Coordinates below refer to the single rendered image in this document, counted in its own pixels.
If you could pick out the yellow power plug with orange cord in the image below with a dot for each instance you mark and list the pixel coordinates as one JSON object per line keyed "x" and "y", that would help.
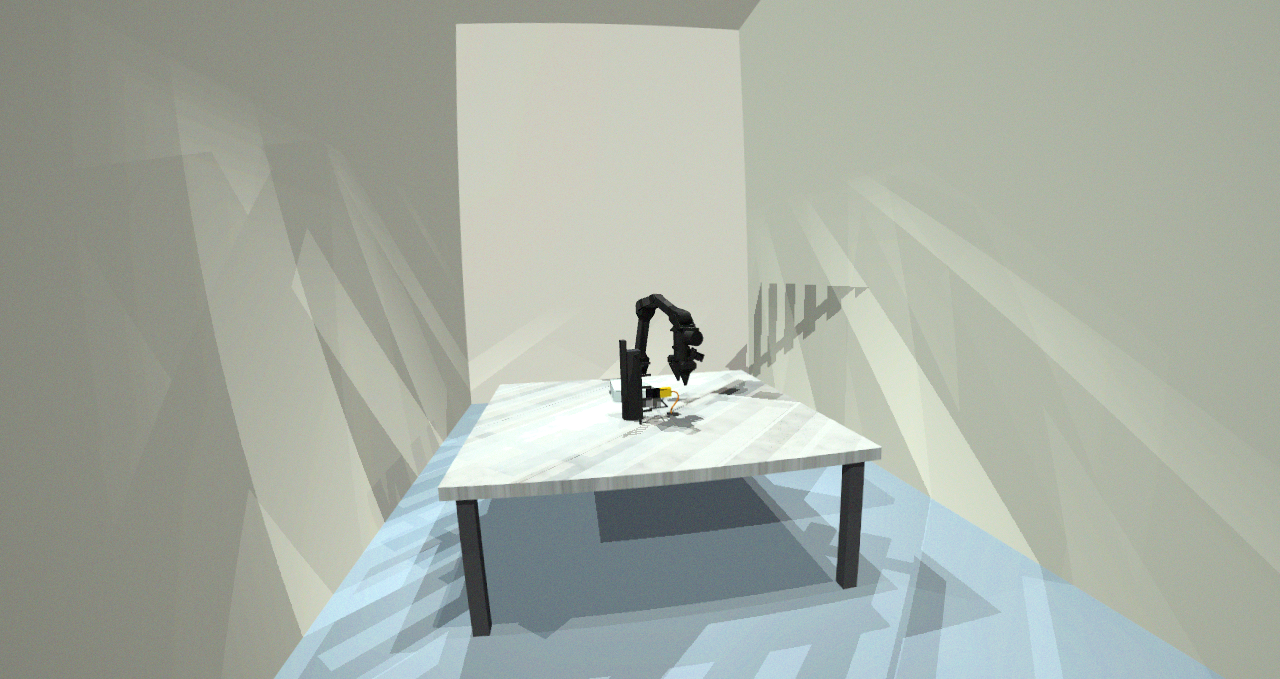
{"x": 661, "y": 393}

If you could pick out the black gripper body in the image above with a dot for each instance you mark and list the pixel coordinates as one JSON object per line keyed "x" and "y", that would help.
{"x": 681, "y": 357}

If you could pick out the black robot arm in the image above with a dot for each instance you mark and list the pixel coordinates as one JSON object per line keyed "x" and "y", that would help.
{"x": 684, "y": 329}

